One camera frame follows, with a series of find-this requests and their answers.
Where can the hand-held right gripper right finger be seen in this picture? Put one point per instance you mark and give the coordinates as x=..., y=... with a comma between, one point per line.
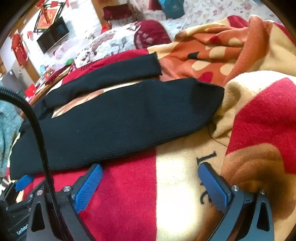
x=215, y=186

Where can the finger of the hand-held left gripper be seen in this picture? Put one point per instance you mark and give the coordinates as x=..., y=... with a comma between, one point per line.
x=23, y=181

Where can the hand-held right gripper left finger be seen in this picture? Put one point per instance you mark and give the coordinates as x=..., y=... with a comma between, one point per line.
x=89, y=187

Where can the black pants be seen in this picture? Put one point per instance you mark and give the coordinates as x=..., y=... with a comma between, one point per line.
x=127, y=115

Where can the teal fluffy cloth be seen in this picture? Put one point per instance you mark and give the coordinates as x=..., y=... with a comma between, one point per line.
x=9, y=129

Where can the red and cream printed blanket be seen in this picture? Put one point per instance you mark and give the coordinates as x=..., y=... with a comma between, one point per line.
x=254, y=115

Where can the wooden desk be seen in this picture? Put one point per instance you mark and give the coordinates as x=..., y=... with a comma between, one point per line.
x=39, y=93

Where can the red box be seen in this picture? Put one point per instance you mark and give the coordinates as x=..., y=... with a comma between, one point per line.
x=30, y=90

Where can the dark red cloth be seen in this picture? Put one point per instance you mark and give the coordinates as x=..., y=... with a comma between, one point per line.
x=56, y=75

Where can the small green item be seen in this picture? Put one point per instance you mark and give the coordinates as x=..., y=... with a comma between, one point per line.
x=69, y=62

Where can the clear plastic bag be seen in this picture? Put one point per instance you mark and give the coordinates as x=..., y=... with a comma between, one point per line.
x=69, y=48

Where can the white and red floral pillow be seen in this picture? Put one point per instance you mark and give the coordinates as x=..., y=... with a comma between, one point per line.
x=111, y=41

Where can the pink floral bedsheet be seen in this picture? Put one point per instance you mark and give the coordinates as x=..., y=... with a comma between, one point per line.
x=208, y=11

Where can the dark red cushion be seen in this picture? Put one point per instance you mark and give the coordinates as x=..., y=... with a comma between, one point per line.
x=116, y=12

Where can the teal bag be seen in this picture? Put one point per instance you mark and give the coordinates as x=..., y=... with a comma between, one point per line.
x=173, y=9

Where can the red hanging wall decoration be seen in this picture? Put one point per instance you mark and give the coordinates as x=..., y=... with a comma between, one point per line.
x=19, y=48

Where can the black wall television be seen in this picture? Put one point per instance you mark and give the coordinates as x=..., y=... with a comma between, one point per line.
x=52, y=37

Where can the red diamond wall decoration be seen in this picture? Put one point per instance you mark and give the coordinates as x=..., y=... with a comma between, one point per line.
x=47, y=18

